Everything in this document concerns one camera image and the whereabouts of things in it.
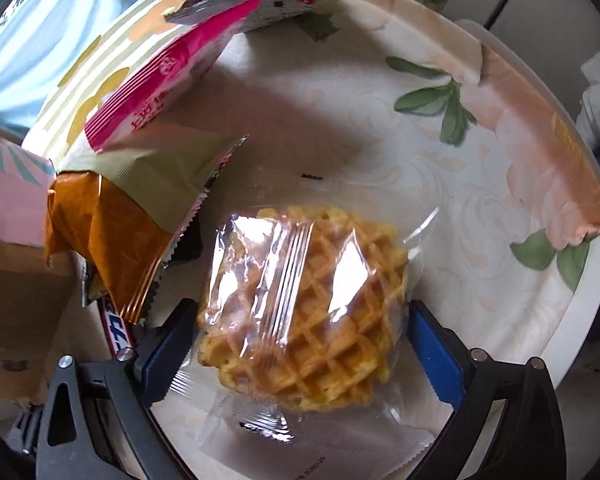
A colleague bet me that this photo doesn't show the small pink snack bag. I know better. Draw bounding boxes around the small pink snack bag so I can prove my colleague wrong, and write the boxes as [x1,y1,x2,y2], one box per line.
[84,0,261,151]

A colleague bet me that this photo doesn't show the floral tablecloth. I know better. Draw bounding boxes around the floral tablecloth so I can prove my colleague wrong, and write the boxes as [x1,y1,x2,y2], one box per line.
[166,0,600,362]

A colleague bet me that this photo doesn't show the blue window cloth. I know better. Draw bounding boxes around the blue window cloth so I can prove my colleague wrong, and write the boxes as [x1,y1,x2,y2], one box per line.
[0,0,137,140]

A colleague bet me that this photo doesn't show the white round table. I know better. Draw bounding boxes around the white round table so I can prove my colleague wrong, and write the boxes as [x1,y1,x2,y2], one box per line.
[456,18,600,386]

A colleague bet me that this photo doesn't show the dark chocolate bar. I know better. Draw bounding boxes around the dark chocolate bar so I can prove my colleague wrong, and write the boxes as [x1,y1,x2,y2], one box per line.
[96,296,135,356]

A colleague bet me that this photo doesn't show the orange foil snack bag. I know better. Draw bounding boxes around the orange foil snack bag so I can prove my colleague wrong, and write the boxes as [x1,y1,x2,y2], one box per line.
[45,125,246,323]

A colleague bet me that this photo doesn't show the cardboard box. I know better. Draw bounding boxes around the cardboard box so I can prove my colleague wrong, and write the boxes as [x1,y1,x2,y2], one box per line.
[0,136,76,403]

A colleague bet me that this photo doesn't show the waffle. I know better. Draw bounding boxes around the waffle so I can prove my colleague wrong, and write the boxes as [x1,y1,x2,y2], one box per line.
[172,205,438,479]

